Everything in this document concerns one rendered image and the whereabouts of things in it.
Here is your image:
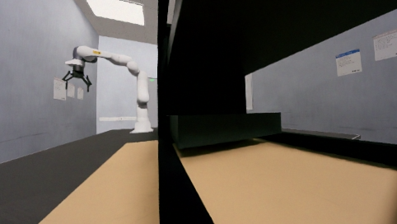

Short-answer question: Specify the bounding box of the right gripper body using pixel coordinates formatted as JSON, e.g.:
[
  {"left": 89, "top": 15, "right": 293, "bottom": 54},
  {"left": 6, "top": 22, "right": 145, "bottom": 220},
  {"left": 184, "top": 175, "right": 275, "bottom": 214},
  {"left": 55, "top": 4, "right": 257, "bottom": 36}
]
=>
[{"left": 72, "top": 65, "right": 85, "bottom": 78}]

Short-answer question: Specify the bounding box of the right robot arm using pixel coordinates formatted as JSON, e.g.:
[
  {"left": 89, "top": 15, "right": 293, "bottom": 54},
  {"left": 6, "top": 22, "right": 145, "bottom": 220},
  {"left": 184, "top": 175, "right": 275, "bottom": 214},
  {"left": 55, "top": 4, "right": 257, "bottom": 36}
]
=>
[{"left": 65, "top": 46, "right": 152, "bottom": 132}]

